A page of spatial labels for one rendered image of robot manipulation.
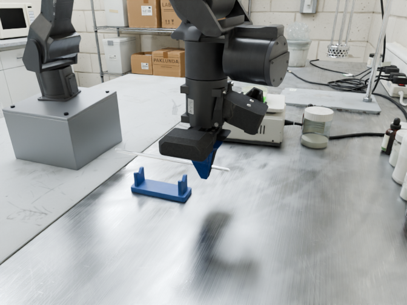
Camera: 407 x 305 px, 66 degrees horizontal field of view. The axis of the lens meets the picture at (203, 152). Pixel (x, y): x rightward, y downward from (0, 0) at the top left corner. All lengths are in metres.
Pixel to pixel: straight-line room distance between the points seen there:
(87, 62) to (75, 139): 3.47
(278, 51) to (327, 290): 0.27
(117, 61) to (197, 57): 2.91
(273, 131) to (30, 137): 0.49
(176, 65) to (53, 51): 2.39
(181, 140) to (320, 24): 2.80
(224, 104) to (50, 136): 0.36
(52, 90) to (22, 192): 0.21
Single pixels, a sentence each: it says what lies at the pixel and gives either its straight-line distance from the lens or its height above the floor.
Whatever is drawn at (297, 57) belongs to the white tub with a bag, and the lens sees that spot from 1.70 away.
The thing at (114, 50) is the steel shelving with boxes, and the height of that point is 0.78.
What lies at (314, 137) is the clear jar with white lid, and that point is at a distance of 0.72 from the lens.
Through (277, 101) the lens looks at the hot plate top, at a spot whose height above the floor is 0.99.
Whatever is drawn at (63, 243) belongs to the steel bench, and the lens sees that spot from 0.47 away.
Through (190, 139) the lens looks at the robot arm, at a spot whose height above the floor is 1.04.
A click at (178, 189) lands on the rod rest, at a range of 0.51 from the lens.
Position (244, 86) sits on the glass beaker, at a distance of 0.71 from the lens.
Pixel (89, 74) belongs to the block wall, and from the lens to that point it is 4.10.
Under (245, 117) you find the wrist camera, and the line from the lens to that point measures 0.41.
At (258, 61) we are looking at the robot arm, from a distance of 0.36.
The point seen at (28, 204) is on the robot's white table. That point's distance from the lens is 0.58.
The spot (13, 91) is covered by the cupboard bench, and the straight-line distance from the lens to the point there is 3.26.
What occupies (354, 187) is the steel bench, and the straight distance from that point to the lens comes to 0.61.
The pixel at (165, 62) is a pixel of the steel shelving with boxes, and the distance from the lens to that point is 3.05.
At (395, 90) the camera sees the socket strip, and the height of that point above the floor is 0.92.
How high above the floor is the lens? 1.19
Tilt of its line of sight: 25 degrees down
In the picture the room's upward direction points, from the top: straight up
